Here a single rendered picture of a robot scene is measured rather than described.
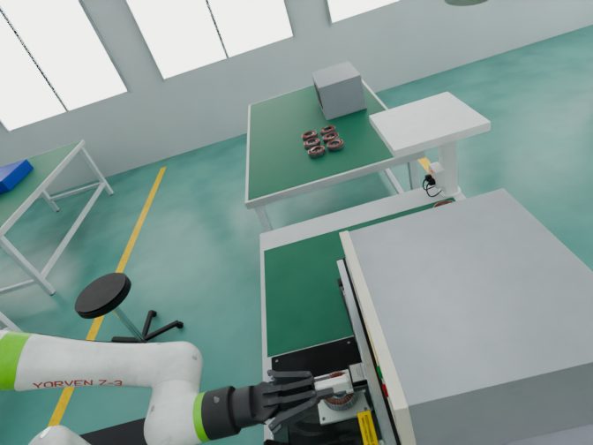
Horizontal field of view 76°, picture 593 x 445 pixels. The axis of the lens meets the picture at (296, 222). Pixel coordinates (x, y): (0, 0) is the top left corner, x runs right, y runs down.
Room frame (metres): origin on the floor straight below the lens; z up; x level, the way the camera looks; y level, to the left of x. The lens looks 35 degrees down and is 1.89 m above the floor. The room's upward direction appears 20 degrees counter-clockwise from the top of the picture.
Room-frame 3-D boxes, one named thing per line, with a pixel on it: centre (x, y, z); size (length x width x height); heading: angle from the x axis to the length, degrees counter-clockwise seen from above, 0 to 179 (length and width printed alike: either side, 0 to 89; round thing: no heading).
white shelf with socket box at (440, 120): (1.36, -0.61, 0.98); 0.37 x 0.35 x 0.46; 174
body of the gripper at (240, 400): (0.45, 0.20, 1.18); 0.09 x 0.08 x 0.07; 84
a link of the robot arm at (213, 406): (0.46, 0.27, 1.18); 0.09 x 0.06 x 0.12; 174
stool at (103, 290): (1.93, 1.27, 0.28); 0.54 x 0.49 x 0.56; 84
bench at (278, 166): (2.86, -0.39, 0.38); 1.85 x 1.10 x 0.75; 174
